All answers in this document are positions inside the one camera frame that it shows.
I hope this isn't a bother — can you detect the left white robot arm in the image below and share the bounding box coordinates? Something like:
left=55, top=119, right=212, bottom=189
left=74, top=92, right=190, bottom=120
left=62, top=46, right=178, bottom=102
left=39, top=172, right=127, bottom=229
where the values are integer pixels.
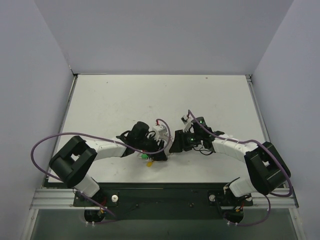
left=49, top=121, right=171, bottom=206

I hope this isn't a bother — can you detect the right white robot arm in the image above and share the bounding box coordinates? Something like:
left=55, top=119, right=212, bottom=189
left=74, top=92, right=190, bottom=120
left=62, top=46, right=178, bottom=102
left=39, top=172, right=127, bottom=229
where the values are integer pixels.
left=169, top=115, right=291, bottom=199

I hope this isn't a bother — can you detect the green key tag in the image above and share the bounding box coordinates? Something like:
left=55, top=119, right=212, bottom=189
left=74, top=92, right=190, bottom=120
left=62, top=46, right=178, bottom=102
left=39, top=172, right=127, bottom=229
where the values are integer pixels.
left=140, top=154, right=149, bottom=160

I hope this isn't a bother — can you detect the yellow key tag left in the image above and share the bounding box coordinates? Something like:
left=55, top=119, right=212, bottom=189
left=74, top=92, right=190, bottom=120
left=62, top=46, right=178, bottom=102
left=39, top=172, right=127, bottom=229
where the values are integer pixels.
left=146, top=161, right=154, bottom=168

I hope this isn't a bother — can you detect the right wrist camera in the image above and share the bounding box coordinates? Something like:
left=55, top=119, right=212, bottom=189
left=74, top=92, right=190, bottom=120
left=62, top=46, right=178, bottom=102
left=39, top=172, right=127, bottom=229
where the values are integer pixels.
left=181, top=115, right=192, bottom=125

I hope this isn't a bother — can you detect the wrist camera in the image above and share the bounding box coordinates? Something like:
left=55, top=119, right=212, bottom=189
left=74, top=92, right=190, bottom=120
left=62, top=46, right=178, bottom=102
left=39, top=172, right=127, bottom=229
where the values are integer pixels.
left=181, top=115, right=192, bottom=125
left=151, top=124, right=169, bottom=139

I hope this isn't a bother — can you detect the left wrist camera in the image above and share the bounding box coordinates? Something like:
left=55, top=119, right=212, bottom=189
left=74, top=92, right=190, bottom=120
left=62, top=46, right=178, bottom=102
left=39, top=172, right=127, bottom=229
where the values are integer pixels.
left=151, top=124, right=169, bottom=139

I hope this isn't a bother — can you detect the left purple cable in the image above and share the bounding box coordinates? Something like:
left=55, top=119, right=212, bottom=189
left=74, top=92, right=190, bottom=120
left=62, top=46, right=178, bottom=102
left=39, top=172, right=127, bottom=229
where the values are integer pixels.
left=30, top=118, right=171, bottom=225

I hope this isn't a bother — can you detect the purple cable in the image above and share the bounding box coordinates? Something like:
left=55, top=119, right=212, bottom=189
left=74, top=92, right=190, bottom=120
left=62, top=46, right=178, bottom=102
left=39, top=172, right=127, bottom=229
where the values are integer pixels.
left=187, top=109, right=293, bottom=227
left=30, top=118, right=171, bottom=225

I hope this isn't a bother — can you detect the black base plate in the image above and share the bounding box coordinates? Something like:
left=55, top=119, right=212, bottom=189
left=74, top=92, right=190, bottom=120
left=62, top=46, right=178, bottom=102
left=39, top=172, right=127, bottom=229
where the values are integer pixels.
left=69, top=182, right=255, bottom=221

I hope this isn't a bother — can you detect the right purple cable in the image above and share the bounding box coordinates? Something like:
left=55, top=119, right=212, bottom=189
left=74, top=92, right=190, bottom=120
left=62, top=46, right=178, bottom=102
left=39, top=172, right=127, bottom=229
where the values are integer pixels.
left=187, top=109, right=293, bottom=227

